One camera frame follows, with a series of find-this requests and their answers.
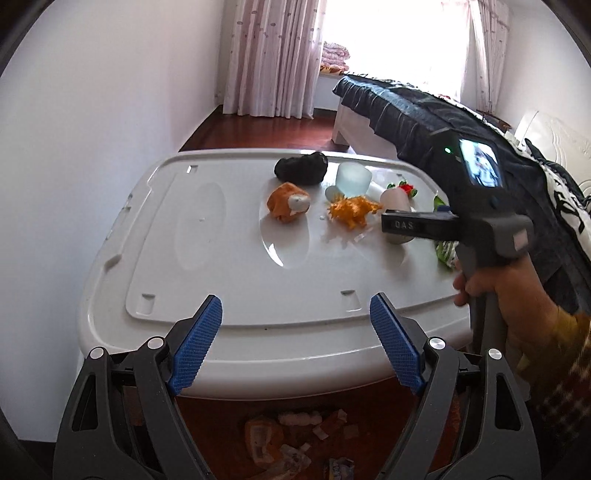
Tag orange spiky dinosaur toy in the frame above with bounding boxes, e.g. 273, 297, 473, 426
327, 195, 384, 230

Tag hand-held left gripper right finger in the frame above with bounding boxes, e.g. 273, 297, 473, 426
369, 292, 542, 480

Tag pale printed snack packet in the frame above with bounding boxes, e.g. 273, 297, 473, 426
278, 444, 311, 472

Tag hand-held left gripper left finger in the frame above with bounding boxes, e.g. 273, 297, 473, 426
53, 294, 223, 480

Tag black plush toy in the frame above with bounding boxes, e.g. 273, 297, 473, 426
274, 151, 329, 186

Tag white foam piece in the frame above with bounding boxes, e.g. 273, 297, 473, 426
277, 411, 323, 426

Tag white bed frame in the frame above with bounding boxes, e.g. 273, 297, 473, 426
332, 76, 403, 161

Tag small orange wrapper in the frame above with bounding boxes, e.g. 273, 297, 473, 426
318, 409, 348, 433

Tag blue printed packet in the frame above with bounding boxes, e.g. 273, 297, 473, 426
328, 458, 356, 480

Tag translucent plastic cup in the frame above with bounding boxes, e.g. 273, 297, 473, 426
336, 162, 373, 197

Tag green snack packet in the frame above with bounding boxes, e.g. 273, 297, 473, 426
431, 194, 461, 271

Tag person's right forearm patterned sleeve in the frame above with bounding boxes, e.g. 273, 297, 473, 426
512, 307, 591, 462

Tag white pink egg toy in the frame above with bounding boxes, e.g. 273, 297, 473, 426
380, 189, 414, 245

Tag white padded headboard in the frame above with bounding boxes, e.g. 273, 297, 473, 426
512, 109, 591, 195

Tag red and green toy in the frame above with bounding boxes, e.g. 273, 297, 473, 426
387, 181, 419, 199

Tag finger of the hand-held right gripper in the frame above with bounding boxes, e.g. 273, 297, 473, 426
381, 210, 459, 242

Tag person's right hand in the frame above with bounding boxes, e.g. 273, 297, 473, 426
452, 254, 563, 370

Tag large orange snack wrapper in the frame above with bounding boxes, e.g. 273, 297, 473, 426
244, 416, 285, 468

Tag black and white printed cloth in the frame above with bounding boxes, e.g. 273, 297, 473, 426
538, 159, 591, 243

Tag folded pink quilts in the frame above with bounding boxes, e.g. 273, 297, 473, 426
320, 41, 352, 75

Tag orange plush toy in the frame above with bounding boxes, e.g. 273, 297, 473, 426
267, 182, 311, 224

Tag white plastic storage box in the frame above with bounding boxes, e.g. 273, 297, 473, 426
76, 148, 474, 401

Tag wide pink patterned curtain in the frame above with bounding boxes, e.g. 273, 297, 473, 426
223, 0, 328, 119

